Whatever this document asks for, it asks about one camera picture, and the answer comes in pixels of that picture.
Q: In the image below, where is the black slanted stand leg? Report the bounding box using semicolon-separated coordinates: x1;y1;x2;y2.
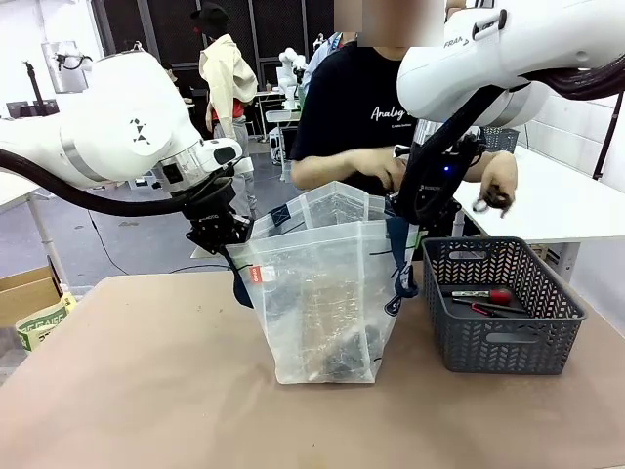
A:
591;92;625;182

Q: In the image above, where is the red-handled screwdriver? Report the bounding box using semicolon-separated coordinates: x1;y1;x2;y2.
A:
451;287;514;304

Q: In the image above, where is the grey plastic basket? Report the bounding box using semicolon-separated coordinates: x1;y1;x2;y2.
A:
421;236;587;376

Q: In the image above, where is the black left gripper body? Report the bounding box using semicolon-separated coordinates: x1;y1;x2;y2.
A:
181;175;236;236

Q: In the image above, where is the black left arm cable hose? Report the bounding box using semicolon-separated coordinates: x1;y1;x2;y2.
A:
0;149;235;219

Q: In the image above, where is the person's left hand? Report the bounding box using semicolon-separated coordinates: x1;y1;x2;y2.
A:
476;173;518;220

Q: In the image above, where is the person's right hand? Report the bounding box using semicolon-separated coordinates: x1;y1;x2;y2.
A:
360;154;409;194

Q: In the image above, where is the person's right forearm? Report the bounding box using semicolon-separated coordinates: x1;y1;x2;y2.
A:
291;148;387;191

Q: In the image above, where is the cardboard box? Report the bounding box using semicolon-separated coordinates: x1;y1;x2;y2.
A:
0;266;63;327

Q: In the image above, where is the person in black T-shirt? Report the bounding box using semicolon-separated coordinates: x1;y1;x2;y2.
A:
289;0;455;194

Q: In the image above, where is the person in blue shirt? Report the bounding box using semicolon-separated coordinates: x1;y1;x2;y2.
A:
300;31;343;99

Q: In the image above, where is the grey wire basket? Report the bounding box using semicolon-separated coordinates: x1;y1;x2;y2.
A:
480;125;521;153

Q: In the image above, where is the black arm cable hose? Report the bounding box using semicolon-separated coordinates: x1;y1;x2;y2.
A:
0;149;235;219
399;63;625;196

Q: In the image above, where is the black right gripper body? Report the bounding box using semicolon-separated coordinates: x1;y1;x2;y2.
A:
403;139;466;219

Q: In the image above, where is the person in beige jacket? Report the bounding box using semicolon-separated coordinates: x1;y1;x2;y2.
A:
189;2;260;221

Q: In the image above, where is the black floor cable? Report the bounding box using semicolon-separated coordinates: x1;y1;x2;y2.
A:
87;209;230;276

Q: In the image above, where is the person's left forearm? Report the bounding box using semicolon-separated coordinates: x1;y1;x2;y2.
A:
466;150;519;187

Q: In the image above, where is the black tripod stand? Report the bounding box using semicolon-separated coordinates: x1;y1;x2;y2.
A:
21;59;60;117

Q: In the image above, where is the large white table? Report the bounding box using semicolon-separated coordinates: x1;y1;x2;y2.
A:
451;144;625;275

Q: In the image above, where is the white background desk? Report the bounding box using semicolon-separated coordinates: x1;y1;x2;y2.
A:
265;107;304;144

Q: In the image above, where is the green printed sack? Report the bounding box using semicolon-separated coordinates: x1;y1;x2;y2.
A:
14;291;78;353

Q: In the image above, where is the translucent bag with blue handles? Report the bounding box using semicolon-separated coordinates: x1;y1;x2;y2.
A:
225;180;424;386

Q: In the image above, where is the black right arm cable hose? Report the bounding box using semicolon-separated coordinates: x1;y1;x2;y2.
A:
399;63;625;196

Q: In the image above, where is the red and black pen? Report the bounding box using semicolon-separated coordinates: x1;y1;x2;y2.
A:
453;298;529;318

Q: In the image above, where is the small white table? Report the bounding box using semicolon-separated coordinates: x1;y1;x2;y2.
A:
0;170;69;294

